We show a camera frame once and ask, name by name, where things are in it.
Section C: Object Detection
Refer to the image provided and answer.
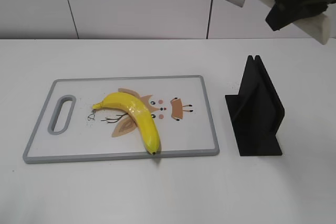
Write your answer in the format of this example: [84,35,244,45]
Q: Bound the yellow plastic banana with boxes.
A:
[92,92,160,155]

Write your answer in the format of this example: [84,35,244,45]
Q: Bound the black knife stand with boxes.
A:
[225,55,285,156]

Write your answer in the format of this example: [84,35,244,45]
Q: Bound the white grey-rimmed cutting board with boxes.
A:
[23,75,219,164]

